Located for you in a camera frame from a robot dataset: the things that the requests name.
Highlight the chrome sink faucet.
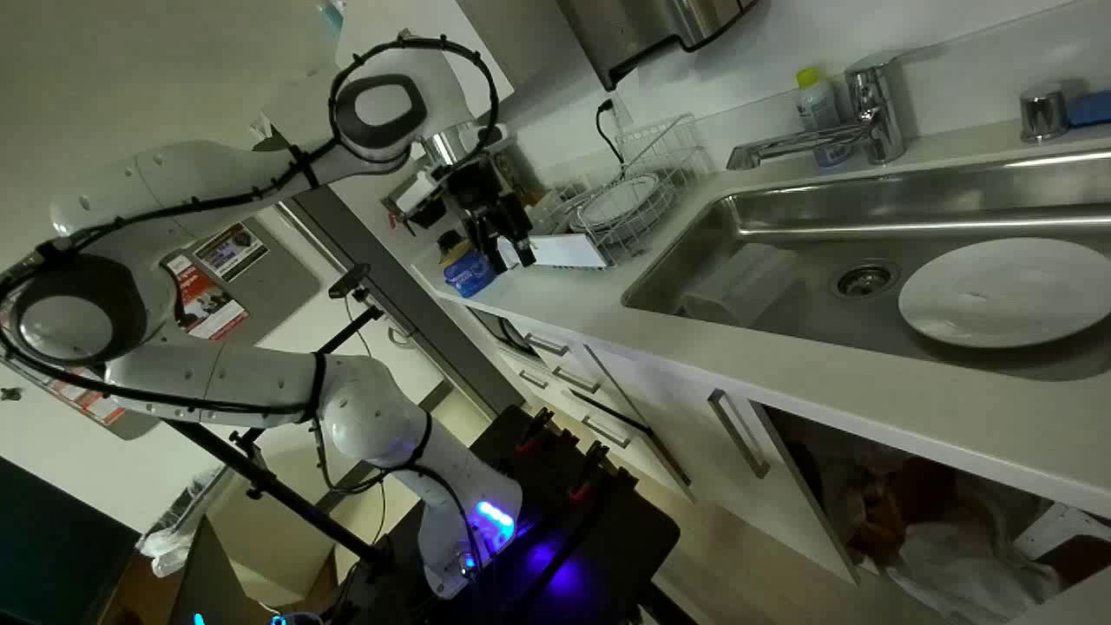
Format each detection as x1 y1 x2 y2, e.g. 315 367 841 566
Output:
724 56 917 175

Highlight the silver drawer bar handle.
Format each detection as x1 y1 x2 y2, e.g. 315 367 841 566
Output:
581 411 636 452
551 364 603 396

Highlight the white round plate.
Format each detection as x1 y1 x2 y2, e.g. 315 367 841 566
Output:
895 235 1111 353

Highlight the steel paper towel dispenser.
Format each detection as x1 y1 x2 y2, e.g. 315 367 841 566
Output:
551 0 696 89

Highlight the white plastic bag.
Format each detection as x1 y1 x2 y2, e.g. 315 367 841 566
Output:
848 454 1070 625

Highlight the yellow capped soap bottle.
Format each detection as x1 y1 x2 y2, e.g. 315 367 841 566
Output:
790 63 854 166

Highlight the black tripod stand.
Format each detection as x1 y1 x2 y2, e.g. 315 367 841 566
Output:
165 262 392 571

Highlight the white wire dish rack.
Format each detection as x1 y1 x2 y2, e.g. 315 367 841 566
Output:
543 113 716 272

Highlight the translucent white plastic container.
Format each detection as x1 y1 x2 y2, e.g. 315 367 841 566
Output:
678 239 806 330

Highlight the stainless steel sink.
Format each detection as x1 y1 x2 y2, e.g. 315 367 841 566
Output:
617 149 1111 387

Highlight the silver cabinet door handle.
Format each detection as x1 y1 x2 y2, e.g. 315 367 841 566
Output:
706 389 775 482

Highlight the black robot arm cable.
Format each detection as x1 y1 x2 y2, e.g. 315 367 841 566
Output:
0 30 508 423

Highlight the white open cabinet door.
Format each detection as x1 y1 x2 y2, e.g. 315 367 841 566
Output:
1004 498 1111 625

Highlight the red striped wall notice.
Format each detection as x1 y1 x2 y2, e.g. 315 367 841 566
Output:
45 378 132 434

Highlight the small dark framed poster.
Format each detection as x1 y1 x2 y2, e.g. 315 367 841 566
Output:
190 223 272 285

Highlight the black power cord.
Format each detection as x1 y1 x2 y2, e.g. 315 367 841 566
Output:
589 98 629 177

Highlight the dark blue flat box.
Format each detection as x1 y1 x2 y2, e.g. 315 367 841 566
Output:
1062 86 1111 133

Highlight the dark rimmed white plate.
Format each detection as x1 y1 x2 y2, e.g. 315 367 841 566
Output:
574 171 679 239

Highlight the red and white poster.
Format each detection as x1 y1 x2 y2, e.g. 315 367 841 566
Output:
159 250 251 345

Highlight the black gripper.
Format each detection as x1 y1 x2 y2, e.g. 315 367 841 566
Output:
443 152 533 278

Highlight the white and blue box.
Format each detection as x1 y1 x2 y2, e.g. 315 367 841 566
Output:
440 248 504 300

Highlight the black robot cart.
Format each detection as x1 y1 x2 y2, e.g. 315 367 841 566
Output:
332 402 686 625

